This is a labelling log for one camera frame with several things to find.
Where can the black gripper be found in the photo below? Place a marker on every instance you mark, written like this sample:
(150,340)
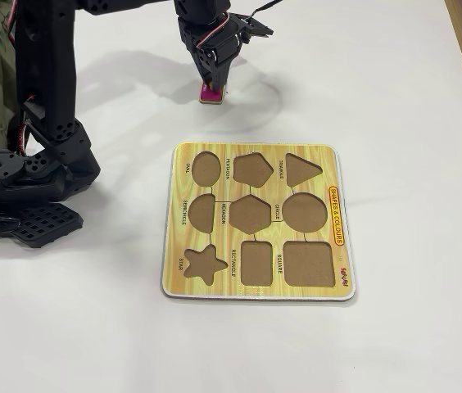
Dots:
(211,61)

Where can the pink rectangle piece yellow pin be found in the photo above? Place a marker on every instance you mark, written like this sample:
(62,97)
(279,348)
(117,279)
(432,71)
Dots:
(208,97)

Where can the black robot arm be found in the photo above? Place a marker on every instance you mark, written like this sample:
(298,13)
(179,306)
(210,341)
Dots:
(42,61)

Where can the black robot base grid plate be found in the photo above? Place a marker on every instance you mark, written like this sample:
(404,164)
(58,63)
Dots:
(46,229)

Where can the wooden shape puzzle board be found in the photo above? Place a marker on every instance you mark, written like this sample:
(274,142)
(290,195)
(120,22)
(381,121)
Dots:
(218,286)

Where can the black square wrist camera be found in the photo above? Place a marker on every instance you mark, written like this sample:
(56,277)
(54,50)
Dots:
(257,26)

